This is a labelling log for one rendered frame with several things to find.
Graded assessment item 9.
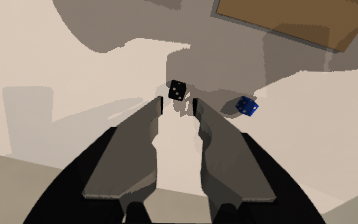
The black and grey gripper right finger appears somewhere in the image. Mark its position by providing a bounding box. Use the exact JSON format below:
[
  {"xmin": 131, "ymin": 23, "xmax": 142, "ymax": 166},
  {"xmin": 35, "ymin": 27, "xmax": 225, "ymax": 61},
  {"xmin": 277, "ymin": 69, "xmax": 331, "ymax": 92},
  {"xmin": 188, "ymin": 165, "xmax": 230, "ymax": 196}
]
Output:
[{"xmin": 193, "ymin": 98, "xmax": 326, "ymax": 224}]

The blue die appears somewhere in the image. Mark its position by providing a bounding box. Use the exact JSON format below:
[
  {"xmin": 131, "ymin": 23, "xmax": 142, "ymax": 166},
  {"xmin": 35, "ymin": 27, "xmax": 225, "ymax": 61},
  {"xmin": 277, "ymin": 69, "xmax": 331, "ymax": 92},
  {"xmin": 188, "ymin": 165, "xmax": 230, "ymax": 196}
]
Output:
[{"xmin": 236, "ymin": 96, "xmax": 259, "ymax": 116}]

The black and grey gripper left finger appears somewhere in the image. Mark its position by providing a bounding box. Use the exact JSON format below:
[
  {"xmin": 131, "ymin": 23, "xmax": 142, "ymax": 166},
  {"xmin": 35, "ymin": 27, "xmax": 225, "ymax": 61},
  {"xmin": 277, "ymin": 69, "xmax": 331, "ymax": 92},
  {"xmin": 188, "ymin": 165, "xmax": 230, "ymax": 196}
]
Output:
[{"xmin": 23, "ymin": 96, "xmax": 163, "ymax": 224}]

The brown flat mat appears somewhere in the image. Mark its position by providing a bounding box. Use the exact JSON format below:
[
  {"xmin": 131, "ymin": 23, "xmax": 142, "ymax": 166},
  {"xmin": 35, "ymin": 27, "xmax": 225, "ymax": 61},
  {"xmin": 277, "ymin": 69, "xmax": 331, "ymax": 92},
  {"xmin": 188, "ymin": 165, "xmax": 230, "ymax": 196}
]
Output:
[{"xmin": 216, "ymin": 0, "xmax": 358, "ymax": 52}]

